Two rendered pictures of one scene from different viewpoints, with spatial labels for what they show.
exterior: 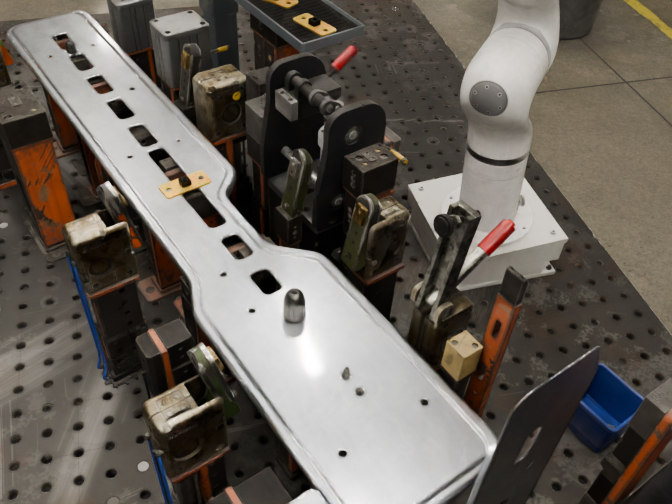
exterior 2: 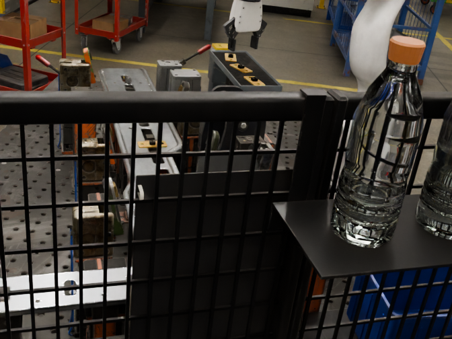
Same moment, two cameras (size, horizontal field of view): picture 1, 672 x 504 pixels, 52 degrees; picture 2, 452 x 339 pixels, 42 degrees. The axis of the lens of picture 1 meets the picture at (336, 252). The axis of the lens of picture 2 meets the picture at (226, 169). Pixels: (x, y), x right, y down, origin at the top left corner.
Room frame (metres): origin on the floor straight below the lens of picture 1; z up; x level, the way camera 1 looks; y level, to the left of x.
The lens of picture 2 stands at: (-0.50, -0.45, 1.75)
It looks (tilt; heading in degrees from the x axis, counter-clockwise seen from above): 27 degrees down; 19
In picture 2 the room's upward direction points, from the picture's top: 7 degrees clockwise
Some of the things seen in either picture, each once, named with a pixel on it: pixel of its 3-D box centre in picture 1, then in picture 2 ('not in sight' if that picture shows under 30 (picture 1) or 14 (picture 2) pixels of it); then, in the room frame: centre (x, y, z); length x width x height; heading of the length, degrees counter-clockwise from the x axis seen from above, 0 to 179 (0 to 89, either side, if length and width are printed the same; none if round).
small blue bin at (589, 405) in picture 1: (598, 409); not in sight; (0.67, -0.47, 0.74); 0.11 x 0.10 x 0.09; 38
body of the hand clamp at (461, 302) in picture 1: (427, 372); not in sight; (0.63, -0.15, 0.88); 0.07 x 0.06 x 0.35; 128
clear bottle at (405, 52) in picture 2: not in sight; (382, 144); (0.02, -0.42, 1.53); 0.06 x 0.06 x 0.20
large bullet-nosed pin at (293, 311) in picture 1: (294, 306); not in sight; (0.63, 0.05, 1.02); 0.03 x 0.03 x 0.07
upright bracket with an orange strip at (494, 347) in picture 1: (476, 395); not in sight; (0.55, -0.21, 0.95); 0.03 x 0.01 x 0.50; 38
